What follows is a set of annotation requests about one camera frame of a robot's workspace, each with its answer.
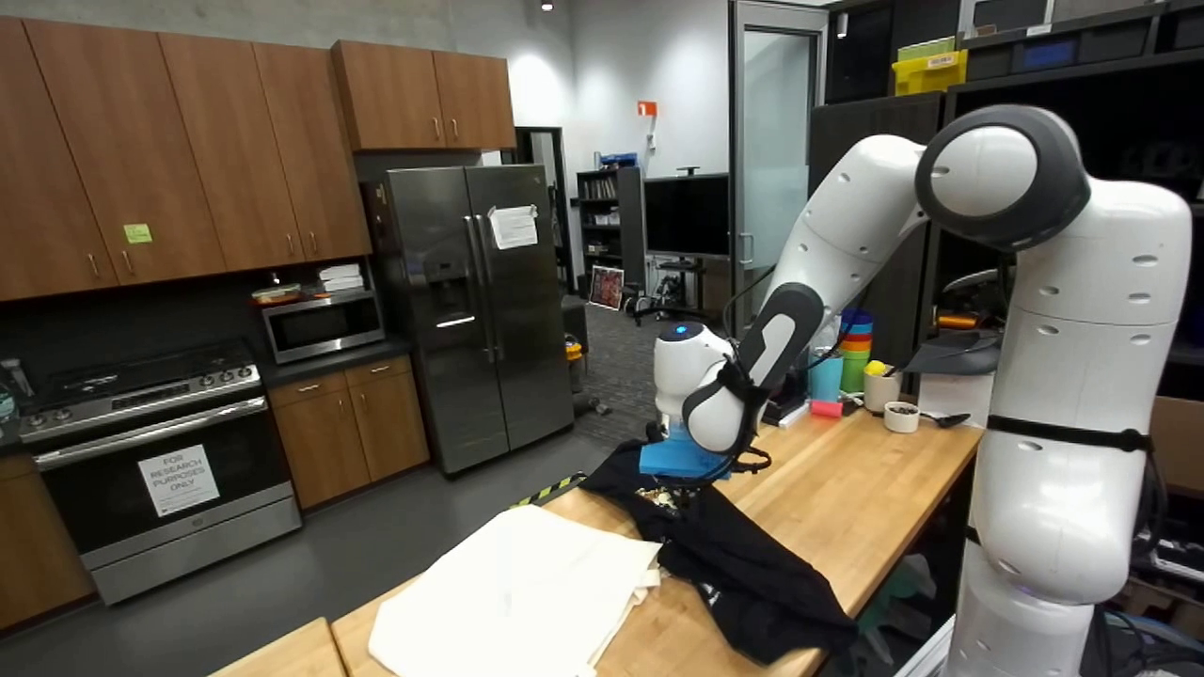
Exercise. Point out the white mug yellow item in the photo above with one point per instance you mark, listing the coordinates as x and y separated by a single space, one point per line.
880 384

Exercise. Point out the teal tumbler cup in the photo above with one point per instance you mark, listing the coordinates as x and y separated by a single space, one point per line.
824 377

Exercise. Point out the white paper on refrigerator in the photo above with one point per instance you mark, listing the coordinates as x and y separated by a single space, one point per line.
514 226

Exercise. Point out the stainless steel refrigerator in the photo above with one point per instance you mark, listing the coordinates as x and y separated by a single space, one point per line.
481 325

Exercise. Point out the silver microwave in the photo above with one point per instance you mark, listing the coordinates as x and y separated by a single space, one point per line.
321 325

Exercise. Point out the white folded cloth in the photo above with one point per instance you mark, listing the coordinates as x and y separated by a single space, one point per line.
524 595

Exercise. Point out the yellow storage bin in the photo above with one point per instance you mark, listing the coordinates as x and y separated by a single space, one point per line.
930 75

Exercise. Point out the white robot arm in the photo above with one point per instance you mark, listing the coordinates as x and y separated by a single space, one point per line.
1093 315

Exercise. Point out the wooden lower cabinet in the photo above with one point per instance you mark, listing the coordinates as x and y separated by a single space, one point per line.
347 428

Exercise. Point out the wooden upper cabinets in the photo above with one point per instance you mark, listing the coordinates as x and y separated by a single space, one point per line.
135 155

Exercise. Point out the white bowl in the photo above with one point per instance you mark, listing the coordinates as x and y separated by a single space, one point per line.
902 421

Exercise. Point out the stacked colourful cups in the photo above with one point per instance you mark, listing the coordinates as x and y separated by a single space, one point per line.
854 348

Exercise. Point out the black shirt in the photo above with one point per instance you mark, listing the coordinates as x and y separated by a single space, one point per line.
761 595

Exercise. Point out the stainless steel oven range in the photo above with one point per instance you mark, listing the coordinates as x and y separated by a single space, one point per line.
163 467

